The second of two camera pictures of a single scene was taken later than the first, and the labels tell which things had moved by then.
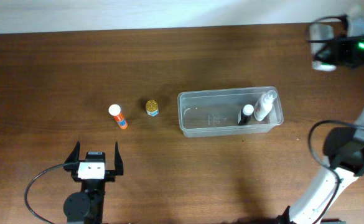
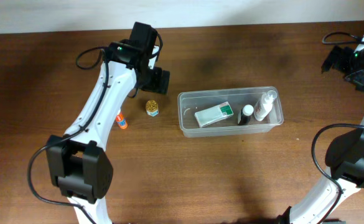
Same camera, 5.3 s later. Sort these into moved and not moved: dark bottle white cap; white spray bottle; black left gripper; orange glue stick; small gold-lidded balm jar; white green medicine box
Moved: white green medicine box; black left gripper
Not moved: dark bottle white cap; white spray bottle; small gold-lidded balm jar; orange glue stick
